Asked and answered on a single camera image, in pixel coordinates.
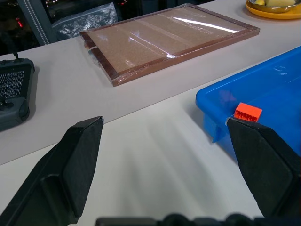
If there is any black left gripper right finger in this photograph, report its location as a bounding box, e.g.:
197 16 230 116
226 117 301 219

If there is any blue plastic bin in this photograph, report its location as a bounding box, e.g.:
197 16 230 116
195 46 301 165

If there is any grey metal post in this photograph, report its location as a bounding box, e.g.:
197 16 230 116
16 0 59 45

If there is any clear plastic zip bag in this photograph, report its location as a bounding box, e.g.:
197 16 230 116
51 4 118 40

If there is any orange toy block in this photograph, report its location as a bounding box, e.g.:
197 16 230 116
234 102 263 123

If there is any yellow fruit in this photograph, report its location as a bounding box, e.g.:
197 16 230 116
255 0 296 7

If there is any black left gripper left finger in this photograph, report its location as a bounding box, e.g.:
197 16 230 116
0 116 104 226

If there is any yellow plate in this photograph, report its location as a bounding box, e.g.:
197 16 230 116
246 0 301 20

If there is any wrapped cork board brown frame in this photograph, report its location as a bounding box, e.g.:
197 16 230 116
79 3 261 88

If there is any grey remote controller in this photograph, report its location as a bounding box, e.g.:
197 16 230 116
0 53 37 132

